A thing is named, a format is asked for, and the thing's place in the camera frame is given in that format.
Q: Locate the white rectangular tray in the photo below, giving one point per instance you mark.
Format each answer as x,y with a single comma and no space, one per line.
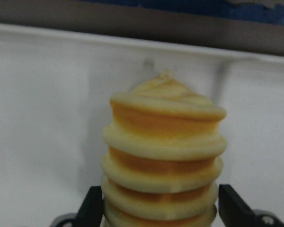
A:
54,103

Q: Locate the yellow orange spiral bread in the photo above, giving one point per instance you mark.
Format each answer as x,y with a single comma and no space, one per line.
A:
163,158

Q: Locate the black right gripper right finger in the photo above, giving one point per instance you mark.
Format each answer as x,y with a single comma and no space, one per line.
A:
233,210

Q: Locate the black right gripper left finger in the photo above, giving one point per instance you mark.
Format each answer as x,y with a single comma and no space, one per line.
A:
91,211

